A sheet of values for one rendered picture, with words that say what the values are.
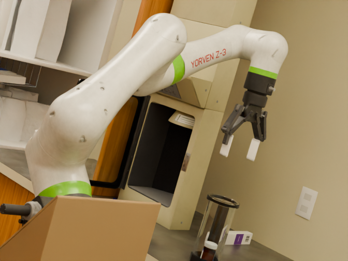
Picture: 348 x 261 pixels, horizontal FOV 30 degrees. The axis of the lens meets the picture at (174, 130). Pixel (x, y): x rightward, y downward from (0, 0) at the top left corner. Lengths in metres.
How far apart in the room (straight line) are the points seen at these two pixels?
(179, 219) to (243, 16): 0.79
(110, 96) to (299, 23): 1.41
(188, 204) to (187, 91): 0.43
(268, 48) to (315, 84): 0.64
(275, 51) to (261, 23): 0.83
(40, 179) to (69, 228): 0.19
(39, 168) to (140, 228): 0.27
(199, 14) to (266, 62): 0.54
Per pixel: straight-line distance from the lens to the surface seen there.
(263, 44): 2.02
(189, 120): 2.47
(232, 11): 2.38
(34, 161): 1.53
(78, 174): 1.50
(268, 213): 2.68
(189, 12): 2.52
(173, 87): 2.40
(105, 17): 3.59
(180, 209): 2.45
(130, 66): 1.54
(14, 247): 1.44
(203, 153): 2.43
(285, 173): 2.65
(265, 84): 2.02
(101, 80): 1.48
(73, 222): 1.36
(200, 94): 2.33
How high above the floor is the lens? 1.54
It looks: 6 degrees down
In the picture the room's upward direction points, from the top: 16 degrees clockwise
